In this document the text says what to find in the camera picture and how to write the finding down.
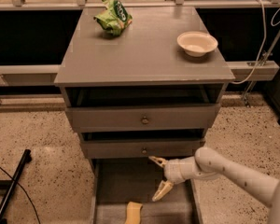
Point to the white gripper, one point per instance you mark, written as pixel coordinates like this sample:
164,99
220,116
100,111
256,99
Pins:
174,172

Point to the yellow sponge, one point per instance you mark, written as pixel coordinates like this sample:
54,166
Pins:
133,213

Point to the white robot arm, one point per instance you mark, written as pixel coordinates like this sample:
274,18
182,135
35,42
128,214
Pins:
206,163

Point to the brass middle drawer knob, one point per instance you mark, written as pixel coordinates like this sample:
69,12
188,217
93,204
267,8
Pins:
144,151

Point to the brass drawer knob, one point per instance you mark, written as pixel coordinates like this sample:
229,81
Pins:
144,151
145,120

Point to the grey middle drawer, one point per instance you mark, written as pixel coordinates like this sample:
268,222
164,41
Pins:
133,148

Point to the grey drawer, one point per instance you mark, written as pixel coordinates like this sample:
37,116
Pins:
128,118
133,148
121,181

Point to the grey bottom drawer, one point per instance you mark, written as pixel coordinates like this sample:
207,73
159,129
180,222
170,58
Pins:
121,181

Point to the brass top drawer knob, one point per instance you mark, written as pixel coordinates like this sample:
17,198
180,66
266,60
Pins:
145,120

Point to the grey drawer cabinet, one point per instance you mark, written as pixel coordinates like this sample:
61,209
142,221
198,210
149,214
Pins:
142,67

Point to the grey top drawer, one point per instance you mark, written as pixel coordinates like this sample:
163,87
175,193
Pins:
128,118

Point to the white bowl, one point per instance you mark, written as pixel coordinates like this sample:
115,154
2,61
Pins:
197,44

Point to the black metal stand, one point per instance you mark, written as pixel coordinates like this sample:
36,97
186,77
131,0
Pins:
9,185

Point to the green chip bag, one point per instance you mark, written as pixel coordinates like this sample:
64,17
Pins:
115,18

